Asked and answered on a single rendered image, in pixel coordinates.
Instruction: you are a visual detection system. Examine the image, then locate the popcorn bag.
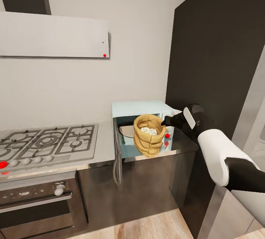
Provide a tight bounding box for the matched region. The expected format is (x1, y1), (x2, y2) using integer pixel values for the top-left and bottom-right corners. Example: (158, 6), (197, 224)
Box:
(133, 114), (166, 158)

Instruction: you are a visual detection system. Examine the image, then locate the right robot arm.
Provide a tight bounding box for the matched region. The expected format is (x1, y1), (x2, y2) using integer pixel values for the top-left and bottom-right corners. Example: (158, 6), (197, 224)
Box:
(161, 104), (265, 228)

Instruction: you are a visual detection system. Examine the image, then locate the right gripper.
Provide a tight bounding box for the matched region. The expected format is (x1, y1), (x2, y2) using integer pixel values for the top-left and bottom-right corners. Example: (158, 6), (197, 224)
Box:
(161, 115), (183, 128)

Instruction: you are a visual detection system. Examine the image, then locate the microwave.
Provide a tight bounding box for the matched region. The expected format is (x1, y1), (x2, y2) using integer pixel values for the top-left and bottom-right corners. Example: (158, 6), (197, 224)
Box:
(111, 100), (174, 192)

